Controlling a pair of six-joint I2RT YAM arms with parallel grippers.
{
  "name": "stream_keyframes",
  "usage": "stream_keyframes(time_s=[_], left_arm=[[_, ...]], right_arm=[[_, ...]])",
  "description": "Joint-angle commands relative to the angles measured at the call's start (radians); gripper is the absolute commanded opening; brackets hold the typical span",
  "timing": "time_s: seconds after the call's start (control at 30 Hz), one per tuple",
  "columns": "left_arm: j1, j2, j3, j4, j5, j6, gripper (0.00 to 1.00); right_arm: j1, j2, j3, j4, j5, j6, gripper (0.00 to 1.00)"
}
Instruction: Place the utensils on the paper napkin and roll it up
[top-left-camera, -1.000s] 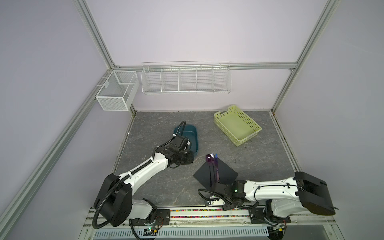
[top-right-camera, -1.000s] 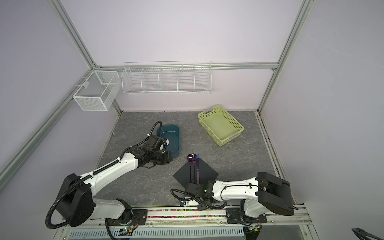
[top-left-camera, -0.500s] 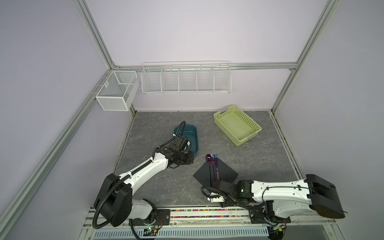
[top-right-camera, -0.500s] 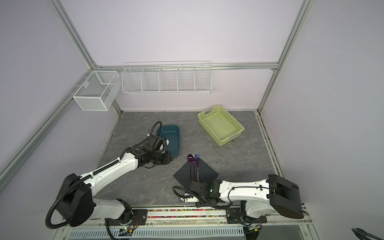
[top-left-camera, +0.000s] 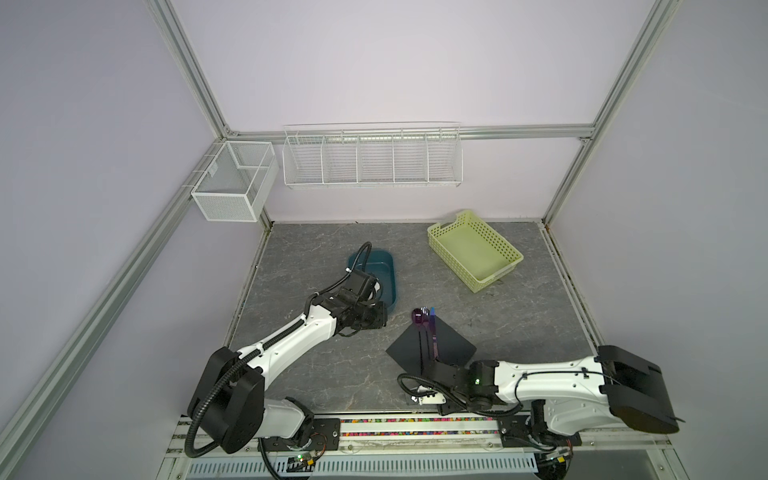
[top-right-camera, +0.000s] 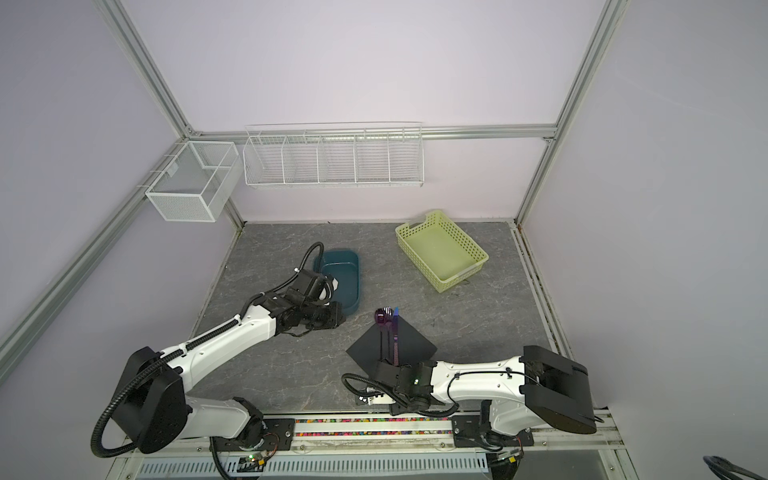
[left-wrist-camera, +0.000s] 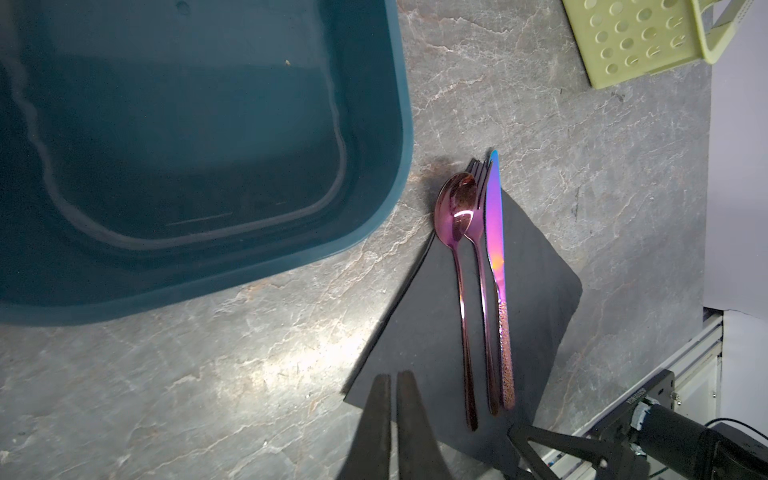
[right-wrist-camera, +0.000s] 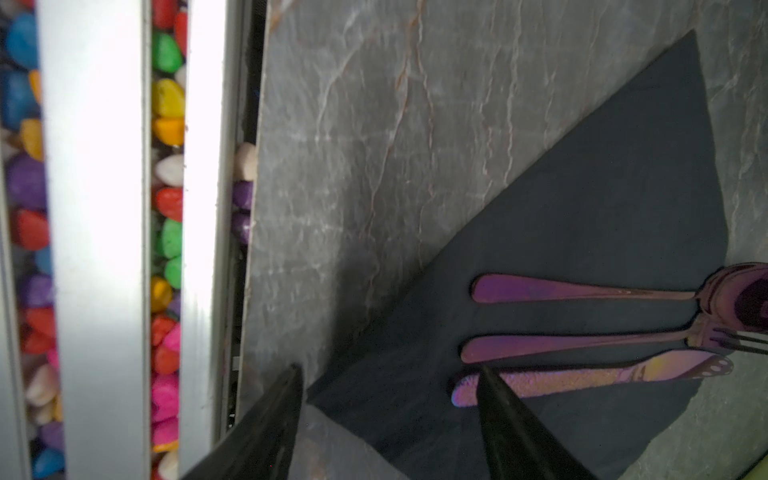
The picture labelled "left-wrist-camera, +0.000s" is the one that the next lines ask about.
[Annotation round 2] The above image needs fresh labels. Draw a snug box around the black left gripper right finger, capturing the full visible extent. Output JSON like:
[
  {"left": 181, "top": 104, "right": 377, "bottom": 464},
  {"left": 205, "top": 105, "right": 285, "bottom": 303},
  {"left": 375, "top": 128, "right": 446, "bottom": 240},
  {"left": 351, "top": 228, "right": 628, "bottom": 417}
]
[{"left": 396, "top": 371, "right": 452, "bottom": 480}]

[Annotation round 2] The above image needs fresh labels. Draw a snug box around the light green perforated plastic basket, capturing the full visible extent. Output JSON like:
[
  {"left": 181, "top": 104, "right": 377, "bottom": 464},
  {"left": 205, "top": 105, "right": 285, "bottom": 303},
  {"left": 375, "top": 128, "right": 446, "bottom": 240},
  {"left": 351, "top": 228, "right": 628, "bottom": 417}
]
[{"left": 563, "top": 0, "right": 753, "bottom": 89}]

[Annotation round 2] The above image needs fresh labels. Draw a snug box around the purple metallic spoon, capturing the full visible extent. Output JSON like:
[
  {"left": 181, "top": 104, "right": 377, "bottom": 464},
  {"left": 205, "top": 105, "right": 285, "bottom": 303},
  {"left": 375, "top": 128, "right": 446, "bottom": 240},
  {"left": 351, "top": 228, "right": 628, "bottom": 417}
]
[{"left": 433, "top": 172, "right": 478, "bottom": 432}]

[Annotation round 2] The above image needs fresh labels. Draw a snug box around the iridescent purple table knife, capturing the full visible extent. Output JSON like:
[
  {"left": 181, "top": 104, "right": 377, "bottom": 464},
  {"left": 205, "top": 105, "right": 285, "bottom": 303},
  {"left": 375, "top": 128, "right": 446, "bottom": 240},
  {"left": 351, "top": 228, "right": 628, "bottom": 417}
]
[{"left": 484, "top": 150, "right": 516, "bottom": 410}]

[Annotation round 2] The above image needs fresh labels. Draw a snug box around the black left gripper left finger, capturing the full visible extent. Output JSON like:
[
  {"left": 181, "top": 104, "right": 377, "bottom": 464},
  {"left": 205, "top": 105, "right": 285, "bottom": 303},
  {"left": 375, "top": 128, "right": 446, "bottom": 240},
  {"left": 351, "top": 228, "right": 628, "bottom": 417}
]
[{"left": 337, "top": 374, "right": 392, "bottom": 480}]

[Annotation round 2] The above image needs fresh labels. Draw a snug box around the purple metallic fork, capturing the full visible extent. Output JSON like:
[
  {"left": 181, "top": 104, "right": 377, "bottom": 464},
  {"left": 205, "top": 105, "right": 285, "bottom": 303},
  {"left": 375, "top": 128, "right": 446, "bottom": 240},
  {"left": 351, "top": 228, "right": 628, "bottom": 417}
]
[{"left": 464, "top": 159, "right": 500, "bottom": 416}]

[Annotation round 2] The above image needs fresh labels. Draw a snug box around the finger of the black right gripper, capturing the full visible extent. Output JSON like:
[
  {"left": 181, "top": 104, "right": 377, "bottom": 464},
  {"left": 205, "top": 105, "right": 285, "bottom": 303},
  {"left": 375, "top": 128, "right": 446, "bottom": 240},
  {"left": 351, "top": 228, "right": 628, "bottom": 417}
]
[{"left": 508, "top": 424, "right": 633, "bottom": 479}]

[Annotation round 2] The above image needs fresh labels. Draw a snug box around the teal plastic cutlery bin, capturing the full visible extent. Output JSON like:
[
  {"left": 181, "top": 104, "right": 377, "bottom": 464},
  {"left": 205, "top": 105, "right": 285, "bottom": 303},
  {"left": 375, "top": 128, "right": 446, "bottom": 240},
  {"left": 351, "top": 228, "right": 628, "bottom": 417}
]
[{"left": 1, "top": 0, "right": 414, "bottom": 327}]

